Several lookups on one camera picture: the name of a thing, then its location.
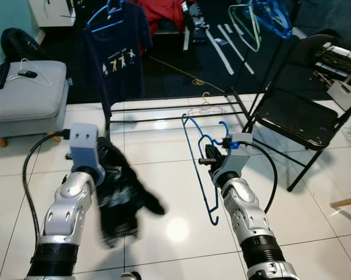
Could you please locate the blue plastic hanger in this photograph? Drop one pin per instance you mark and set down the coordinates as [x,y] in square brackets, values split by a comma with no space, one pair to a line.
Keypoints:
[105,17]
[283,26]
[193,163]
[266,17]

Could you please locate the black printed garment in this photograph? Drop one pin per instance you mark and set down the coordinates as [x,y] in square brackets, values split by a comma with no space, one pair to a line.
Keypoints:
[122,192]

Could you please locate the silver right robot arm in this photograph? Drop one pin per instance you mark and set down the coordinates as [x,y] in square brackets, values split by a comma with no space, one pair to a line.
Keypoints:
[251,221]

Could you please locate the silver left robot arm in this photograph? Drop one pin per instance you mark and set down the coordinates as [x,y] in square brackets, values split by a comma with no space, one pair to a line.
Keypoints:
[67,216]

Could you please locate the pink hanger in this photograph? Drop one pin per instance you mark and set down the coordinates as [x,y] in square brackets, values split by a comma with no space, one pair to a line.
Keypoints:
[204,108]

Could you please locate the pale green plastic hanger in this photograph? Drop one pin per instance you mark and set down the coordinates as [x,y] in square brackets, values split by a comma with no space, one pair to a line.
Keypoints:
[256,44]

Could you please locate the black metal clothes rack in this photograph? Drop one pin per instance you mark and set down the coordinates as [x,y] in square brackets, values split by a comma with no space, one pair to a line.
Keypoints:
[163,111]

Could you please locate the black folding chair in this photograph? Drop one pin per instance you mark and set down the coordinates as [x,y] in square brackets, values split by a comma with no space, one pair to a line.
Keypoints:
[295,116]

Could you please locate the grey ottoman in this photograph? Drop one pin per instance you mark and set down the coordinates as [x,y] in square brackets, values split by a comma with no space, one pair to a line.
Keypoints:
[26,105]

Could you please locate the white strip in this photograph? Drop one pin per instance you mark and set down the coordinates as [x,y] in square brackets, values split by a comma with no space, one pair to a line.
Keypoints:
[221,52]
[236,49]

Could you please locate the navy printed t-shirt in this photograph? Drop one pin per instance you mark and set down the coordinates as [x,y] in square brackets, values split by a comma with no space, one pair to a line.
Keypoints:
[120,58]

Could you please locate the grey left robot leg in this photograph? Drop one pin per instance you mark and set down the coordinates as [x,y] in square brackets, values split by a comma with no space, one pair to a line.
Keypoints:
[131,276]

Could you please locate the black key fob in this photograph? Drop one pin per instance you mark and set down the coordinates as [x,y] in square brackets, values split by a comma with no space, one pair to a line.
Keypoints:
[28,74]

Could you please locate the black device on white stand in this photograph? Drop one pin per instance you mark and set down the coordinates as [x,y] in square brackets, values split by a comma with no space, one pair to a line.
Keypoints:
[194,23]

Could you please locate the wooden stick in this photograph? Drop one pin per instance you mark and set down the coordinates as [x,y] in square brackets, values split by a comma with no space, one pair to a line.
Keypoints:
[346,202]

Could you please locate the black remote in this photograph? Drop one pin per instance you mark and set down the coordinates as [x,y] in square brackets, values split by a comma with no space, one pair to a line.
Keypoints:
[2,76]

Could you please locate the red cloth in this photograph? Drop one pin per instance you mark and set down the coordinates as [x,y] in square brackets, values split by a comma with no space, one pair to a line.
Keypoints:
[163,14]

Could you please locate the black backpack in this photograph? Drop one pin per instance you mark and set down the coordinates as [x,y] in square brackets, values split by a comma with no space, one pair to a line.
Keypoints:
[20,44]

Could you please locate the black and white gadget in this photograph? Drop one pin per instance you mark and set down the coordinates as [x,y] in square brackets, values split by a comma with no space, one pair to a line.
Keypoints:
[339,64]

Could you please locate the white cabinet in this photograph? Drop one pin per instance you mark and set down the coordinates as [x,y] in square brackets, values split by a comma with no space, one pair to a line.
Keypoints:
[52,11]

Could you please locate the black bag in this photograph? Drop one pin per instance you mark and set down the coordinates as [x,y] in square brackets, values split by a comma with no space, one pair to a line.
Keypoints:
[327,33]

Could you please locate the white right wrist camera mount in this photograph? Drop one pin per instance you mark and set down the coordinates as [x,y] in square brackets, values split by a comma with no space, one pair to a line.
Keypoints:
[236,153]

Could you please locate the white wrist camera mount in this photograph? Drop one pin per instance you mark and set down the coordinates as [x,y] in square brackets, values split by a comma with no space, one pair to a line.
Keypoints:
[83,143]
[236,153]

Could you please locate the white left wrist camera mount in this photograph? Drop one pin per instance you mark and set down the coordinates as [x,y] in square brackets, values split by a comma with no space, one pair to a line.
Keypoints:
[83,143]

